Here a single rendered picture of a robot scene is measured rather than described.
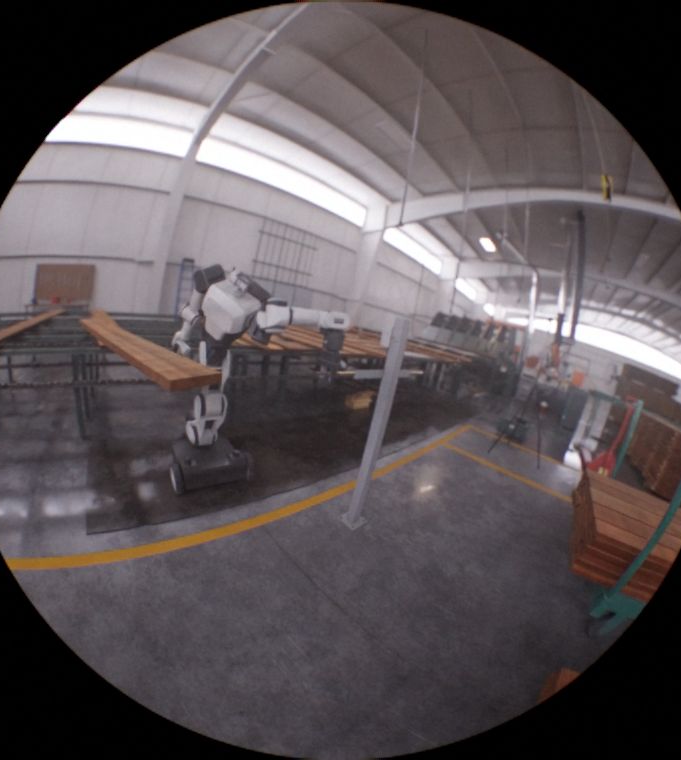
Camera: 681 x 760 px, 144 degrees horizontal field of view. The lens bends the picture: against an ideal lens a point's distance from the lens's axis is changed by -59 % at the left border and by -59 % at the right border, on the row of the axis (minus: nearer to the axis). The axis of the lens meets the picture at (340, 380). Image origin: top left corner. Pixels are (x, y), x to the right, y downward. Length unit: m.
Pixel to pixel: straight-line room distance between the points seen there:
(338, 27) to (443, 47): 1.91
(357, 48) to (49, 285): 8.70
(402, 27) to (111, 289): 8.84
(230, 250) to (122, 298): 3.58
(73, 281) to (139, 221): 2.40
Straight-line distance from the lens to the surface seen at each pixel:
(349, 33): 6.51
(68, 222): 8.85
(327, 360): 1.13
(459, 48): 6.58
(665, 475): 5.47
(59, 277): 8.43
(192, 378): 1.15
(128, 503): 1.92
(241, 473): 1.95
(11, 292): 9.20
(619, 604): 1.76
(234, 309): 1.32
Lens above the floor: 1.25
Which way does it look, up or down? 13 degrees down
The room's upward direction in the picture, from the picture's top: 11 degrees clockwise
